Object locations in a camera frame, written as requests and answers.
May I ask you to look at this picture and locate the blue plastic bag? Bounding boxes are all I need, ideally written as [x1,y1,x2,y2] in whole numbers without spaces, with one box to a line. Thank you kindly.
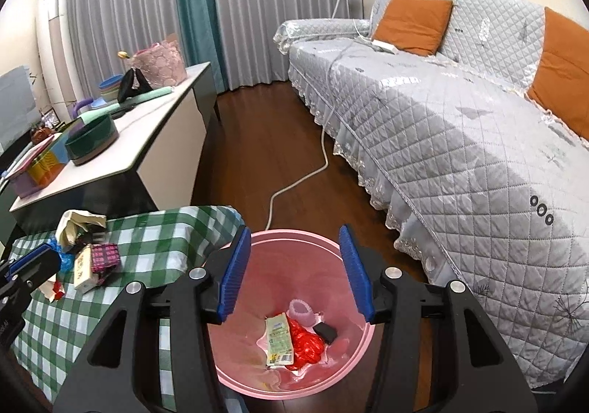
[47,237,75,273]

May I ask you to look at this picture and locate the cream paper bag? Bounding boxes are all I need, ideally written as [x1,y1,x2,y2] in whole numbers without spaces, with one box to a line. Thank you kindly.
[55,209,107,251]

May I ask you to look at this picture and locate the cream cardboard box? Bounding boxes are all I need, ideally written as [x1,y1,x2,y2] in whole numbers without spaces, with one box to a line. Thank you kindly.
[73,245,99,294]

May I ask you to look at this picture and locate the black rectangular sponge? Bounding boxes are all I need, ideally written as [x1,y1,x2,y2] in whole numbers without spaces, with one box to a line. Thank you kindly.
[313,322,338,345]

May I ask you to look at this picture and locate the green snack packet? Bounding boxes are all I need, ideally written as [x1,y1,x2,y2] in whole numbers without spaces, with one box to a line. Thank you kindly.
[265,312,295,367]

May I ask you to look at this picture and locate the black pink printed pouch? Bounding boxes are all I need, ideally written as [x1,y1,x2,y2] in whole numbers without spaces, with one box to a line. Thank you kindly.
[91,244,121,277]

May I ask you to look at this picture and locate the red plastic bag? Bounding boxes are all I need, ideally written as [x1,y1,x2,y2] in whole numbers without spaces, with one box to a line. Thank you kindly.
[286,317,325,371]

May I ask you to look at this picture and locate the white red wrapper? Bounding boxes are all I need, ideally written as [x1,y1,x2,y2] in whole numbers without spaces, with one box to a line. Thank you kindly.
[38,275,65,302]

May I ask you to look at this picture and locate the white bubble wrap piece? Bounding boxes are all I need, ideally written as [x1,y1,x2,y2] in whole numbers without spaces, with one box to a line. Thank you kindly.
[286,298,315,328]

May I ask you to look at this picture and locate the pink trash bucket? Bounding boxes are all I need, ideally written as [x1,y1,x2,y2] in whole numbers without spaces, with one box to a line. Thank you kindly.
[209,230,374,400]

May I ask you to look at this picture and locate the green checkered tablecloth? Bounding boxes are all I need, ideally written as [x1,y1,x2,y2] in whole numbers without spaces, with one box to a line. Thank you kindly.
[12,206,244,402]

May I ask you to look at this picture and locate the colourful storage box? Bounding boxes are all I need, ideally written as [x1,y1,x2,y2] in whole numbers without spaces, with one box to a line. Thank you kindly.
[3,122,83,199]

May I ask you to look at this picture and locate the brown figurine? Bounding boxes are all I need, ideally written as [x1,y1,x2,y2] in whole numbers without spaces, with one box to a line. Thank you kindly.
[30,126,56,144]

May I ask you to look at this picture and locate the white top coffee table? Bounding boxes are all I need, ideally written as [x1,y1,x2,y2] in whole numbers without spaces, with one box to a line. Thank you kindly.
[10,63,216,233]

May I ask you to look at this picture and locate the dark green round tin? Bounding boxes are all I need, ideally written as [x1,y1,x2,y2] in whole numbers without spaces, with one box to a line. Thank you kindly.
[65,113,119,167]

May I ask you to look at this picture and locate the covered television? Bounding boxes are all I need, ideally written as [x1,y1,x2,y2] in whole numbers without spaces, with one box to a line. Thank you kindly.
[0,66,41,153]

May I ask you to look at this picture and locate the grey quilted sofa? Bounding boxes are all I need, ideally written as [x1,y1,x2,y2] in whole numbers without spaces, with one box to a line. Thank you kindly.
[274,0,588,387]

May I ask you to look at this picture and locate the mint green flat case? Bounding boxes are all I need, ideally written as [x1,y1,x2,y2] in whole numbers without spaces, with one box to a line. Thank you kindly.
[79,87,174,125]

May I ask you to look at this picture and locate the stacked coloured bowls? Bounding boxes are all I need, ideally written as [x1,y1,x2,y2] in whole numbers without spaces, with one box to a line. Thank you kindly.
[99,74,123,103]

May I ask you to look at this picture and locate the white power strip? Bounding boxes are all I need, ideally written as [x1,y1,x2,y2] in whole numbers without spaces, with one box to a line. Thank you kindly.
[370,40,399,55]

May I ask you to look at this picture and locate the pink quilted basket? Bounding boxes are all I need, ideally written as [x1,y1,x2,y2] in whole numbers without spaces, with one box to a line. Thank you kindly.
[126,34,188,89]

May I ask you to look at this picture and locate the teal curtain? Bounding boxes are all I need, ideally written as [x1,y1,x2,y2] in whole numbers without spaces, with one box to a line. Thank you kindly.
[177,0,228,94]

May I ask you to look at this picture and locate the orange cushion far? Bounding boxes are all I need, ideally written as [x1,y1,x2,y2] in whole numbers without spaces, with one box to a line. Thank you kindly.
[373,0,453,57]

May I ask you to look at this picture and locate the orange cushion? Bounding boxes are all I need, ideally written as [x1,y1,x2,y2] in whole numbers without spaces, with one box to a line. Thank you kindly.
[373,0,453,57]
[528,7,589,140]

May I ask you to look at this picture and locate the white floor air conditioner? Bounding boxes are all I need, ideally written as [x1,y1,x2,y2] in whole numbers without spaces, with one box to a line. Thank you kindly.
[36,0,85,123]

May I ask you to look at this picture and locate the orange cushion near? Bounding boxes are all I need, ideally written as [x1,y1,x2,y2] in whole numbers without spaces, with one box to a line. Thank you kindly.
[528,7,589,140]

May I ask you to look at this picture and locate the white power cable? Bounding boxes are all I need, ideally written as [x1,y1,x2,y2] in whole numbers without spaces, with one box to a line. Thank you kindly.
[263,19,378,232]

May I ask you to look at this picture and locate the small photo frame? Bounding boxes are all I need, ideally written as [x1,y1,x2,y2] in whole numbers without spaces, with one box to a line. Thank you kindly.
[41,108,61,129]

